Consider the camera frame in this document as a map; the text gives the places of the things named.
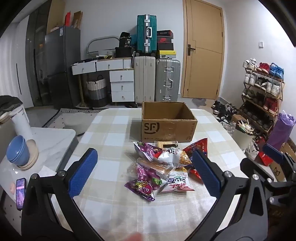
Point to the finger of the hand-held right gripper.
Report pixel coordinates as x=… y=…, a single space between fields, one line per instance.
x=248 y=165
x=274 y=153

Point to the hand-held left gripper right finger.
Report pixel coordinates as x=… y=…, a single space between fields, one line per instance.
x=205 y=173

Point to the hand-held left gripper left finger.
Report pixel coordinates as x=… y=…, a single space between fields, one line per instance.
x=83 y=171

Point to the small red snack packet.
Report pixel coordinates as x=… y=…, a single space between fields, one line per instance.
x=196 y=174

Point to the red triangular snack packet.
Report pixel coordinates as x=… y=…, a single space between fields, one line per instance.
x=196 y=147

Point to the white red-print snack packet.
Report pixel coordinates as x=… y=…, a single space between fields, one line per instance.
x=178 y=183

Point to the white noodle snack packet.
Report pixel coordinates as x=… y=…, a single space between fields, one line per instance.
x=173 y=157

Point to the beige wafer pack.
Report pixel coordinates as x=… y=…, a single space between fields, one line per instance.
x=153 y=165

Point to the purple grape candy packet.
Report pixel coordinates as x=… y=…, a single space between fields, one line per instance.
x=145 y=149
x=148 y=174

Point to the brown cardboard box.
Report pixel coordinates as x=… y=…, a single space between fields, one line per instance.
x=166 y=129

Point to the red shopping bag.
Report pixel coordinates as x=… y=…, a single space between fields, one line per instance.
x=264 y=158

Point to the cat logo cardboard box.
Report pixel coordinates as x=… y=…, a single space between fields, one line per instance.
x=279 y=172

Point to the purple gift bag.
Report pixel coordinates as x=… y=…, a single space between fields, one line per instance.
x=281 y=129

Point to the white trash bin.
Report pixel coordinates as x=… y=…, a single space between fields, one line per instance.
x=242 y=140

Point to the white paper napkin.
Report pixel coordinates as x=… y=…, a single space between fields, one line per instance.
x=47 y=171

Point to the grey round floor cushion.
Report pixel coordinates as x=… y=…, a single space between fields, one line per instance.
x=77 y=124

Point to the beige plates stack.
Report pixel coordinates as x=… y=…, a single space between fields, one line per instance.
x=34 y=153

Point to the patterned floor rug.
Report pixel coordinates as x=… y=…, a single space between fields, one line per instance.
x=52 y=120

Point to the pile of dark shoes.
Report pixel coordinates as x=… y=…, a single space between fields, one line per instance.
x=223 y=111

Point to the wooden shoe rack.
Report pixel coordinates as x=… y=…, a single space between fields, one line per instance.
x=281 y=92

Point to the smartphone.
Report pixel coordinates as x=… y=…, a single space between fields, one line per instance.
x=20 y=193

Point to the shoe rack with shoes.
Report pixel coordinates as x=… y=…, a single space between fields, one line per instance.
x=263 y=84

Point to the blue bowls stack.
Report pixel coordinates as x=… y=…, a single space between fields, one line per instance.
x=17 y=150

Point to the grey door mat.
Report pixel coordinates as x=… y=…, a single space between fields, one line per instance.
x=199 y=102

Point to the white kettle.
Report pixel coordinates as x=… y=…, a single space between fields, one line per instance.
x=22 y=122

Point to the grey white laundry basket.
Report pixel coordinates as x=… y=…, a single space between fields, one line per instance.
x=96 y=92

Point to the white drawer dresser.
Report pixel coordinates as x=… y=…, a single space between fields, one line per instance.
x=121 y=87

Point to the dark clothes pile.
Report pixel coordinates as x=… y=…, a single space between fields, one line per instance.
x=9 y=103

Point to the silver suitcase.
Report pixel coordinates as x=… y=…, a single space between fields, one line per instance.
x=167 y=78

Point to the dark grey refrigerator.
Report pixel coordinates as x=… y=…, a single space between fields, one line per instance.
x=62 y=69

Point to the beige suitcase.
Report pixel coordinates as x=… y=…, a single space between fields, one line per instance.
x=144 y=78

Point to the white small basket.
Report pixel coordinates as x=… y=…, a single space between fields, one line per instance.
x=108 y=52

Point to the glossy dark cabinet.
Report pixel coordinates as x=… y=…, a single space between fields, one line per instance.
x=37 y=58

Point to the white wardrobe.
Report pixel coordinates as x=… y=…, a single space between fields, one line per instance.
x=11 y=69

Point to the yellow black shoe box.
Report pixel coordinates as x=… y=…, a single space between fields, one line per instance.
x=166 y=54

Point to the oval mirror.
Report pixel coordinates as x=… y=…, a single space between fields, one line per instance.
x=101 y=44

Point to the black paper bag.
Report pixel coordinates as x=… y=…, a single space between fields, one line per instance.
x=124 y=39

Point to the wooden door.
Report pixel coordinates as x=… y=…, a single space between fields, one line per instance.
x=203 y=27

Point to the black orange shoe box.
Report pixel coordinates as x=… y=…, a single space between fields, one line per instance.
x=164 y=34

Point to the teal suitcase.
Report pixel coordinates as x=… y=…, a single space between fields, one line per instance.
x=146 y=34

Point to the brown paper bag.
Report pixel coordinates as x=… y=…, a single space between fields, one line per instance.
x=77 y=19

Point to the cardboard sheet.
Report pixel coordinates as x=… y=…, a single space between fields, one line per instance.
x=56 y=16

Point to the white light switch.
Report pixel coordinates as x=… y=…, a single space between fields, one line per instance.
x=261 y=44

